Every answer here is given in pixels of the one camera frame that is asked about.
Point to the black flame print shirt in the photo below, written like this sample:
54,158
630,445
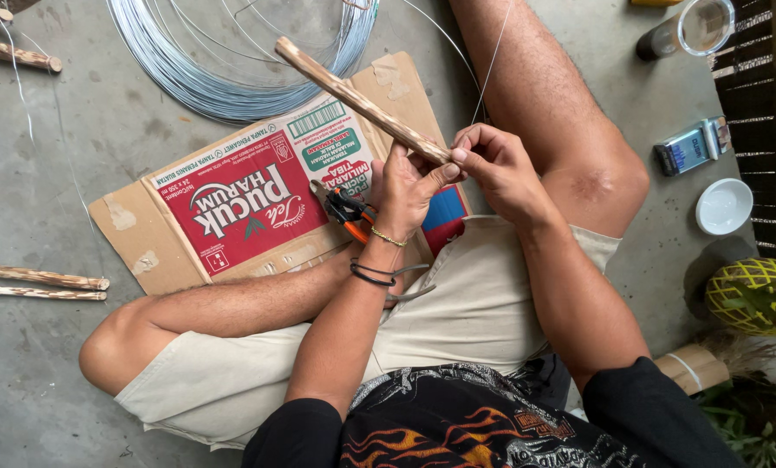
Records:
466,422

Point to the black wrist bands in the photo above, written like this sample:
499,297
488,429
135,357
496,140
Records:
369,276

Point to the dark slatted wooden furniture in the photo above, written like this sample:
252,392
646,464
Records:
768,117

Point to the blue silver cigarette pack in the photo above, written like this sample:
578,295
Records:
683,151

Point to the green leafy plant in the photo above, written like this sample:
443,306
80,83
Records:
752,416

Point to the yellow netted green ball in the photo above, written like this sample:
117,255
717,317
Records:
748,296

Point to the tan cardboard tube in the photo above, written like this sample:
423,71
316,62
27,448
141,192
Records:
693,368

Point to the glass of dark drink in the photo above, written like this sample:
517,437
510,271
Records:
690,29

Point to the grey metal tool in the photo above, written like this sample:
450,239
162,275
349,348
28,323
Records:
414,292

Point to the person's right leg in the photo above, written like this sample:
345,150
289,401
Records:
550,104

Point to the orange black pliers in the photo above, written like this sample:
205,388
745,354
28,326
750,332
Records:
345,209

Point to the person's left leg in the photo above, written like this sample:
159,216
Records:
232,305

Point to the short thick wooden stick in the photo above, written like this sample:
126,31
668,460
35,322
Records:
20,56

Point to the beige shorts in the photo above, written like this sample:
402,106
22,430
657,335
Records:
466,305

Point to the small white bowl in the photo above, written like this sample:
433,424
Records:
724,207

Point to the long mottled wooden stick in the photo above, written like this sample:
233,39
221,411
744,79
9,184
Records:
355,97

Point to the person's right hand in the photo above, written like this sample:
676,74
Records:
508,175

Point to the person's leg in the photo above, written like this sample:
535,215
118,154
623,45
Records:
550,104
232,305

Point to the thin mottled wooden stick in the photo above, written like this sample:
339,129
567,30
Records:
37,293

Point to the person's left hand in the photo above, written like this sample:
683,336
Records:
404,198

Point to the flattened red printed cardboard box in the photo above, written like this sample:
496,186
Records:
245,201

